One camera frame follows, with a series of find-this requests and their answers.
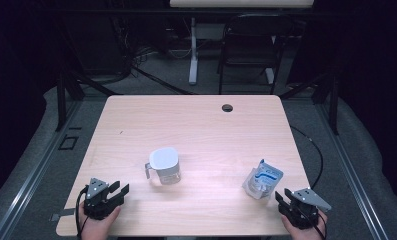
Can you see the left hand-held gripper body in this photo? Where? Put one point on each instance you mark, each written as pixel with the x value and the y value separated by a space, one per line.
pixel 97 206

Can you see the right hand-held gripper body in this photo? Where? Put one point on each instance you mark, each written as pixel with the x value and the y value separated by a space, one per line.
pixel 302 213

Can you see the white and blue pouch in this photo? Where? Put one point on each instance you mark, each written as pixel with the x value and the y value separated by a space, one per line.
pixel 264 178

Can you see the clear jar with grey lid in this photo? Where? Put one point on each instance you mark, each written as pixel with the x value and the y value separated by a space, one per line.
pixel 164 160

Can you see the person's right hand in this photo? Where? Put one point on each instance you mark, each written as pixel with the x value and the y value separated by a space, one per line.
pixel 306 235

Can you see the person's left hand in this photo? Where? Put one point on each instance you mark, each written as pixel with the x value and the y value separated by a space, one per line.
pixel 96 230

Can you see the grey tape strip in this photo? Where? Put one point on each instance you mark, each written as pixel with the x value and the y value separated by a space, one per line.
pixel 64 212

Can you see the black metal stand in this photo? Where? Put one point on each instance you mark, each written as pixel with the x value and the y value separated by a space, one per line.
pixel 334 110
pixel 61 100

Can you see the white desk leg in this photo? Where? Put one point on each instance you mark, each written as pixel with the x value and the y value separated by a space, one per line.
pixel 270 75
pixel 193 66

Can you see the black folding chair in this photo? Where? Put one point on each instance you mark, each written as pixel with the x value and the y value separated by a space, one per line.
pixel 249 57

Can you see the white desk top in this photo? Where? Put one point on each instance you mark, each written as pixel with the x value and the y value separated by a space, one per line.
pixel 239 3

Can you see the aluminium floor rail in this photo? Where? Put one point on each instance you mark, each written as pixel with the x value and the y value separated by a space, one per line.
pixel 363 196
pixel 36 173

